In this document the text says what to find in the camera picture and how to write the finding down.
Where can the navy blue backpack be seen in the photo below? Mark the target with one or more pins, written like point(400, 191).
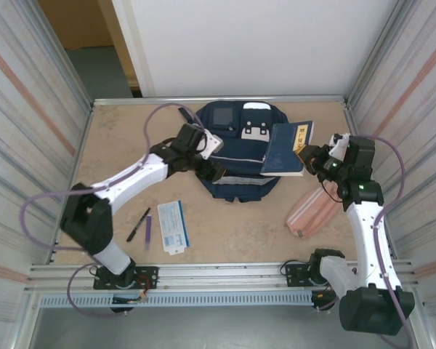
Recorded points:
point(236, 167)

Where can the blue paperback book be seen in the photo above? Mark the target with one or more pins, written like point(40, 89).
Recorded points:
point(283, 152)

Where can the pink striped pencil case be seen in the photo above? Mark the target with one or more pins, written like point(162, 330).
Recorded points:
point(310, 214)

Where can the white blue card package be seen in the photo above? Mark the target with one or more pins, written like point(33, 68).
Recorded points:
point(172, 227)

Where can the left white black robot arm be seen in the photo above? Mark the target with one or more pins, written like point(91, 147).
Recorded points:
point(131, 178)

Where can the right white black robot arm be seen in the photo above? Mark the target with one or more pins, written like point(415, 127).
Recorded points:
point(367, 247)

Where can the aluminium table edge bar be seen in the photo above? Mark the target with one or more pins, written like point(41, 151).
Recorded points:
point(149, 100)

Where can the purple pen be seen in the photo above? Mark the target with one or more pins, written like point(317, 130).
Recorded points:
point(148, 230)

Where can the black pen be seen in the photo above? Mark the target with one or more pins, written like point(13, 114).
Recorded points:
point(138, 225)

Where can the brown wooden board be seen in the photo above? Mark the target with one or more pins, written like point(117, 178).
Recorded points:
point(80, 22)

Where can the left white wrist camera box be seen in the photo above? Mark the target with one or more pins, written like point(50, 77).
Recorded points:
point(212, 145)

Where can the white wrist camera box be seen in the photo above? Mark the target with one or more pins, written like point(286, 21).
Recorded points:
point(339, 147)
point(212, 145)

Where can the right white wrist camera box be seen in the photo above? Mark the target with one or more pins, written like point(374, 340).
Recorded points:
point(339, 147)

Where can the aluminium mounting rail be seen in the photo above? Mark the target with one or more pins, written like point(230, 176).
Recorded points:
point(221, 276)

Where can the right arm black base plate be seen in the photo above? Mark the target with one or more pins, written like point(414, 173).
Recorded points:
point(294, 272)

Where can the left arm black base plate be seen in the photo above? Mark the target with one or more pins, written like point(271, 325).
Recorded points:
point(149, 272)

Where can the aluminium frame post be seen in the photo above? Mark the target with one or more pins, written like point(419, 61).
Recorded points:
point(60, 54)
point(379, 54)

